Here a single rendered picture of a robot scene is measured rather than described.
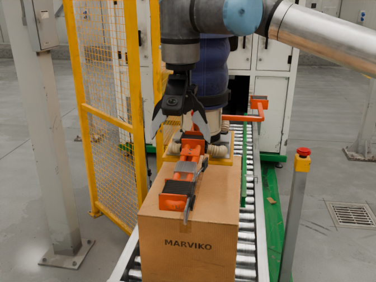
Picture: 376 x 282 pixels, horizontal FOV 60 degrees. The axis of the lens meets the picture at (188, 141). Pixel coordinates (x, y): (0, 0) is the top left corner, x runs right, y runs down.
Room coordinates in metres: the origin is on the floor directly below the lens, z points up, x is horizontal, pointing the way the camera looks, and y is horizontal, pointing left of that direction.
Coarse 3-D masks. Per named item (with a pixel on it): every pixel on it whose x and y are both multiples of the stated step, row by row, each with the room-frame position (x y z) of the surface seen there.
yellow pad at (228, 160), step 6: (222, 132) 1.39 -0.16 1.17; (228, 132) 1.46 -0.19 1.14; (216, 144) 1.31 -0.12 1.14; (222, 144) 1.26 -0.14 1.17; (228, 144) 1.31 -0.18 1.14; (228, 150) 1.25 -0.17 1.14; (210, 156) 1.21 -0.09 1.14; (216, 156) 1.20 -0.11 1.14; (228, 156) 1.20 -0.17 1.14; (210, 162) 1.17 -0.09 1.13; (216, 162) 1.16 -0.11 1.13; (222, 162) 1.16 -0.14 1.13; (228, 162) 1.16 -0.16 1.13
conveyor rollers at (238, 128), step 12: (240, 132) 2.94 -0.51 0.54; (240, 144) 2.67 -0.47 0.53; (252, 180) 2.04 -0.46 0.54; (240, 192) 1.87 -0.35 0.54; (252, 192) 1.86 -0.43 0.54; (240, 204) 1.72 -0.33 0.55; (252, 204) 1.77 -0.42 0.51; (240, 216) 1.61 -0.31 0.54; (252, 216) 1.60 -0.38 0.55; (240, 228) 1.51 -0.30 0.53; (252, 228) 1.50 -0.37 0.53; (240, 240) 1.42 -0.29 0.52; (252, 240) 1.41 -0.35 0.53; (240, 252) 1.34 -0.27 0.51; (252, 252) 1.32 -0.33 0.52; (240, 264) 1.25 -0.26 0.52; (252, 264) 1.24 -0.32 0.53; (132, 276) 1.15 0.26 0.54; (240, 276) 1.16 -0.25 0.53; (252, 276) 1.15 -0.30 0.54
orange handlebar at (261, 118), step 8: (232, 120) 1.36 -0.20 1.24; (240, 120) 1.35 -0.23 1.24; (248, 120) 1.35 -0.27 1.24; (256, 120) 1.34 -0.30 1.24; (192, 128) 1.21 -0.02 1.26; (184, 152) 0.98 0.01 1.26; (192, 152) 0.98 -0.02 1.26; (184, 160) 0.94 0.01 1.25; (192, 160) 0.94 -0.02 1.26; (176, 176) 0.83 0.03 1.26; (192, 176) 0.84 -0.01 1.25; (168, 200) 0.71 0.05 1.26; (176, 208) 0.69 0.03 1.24
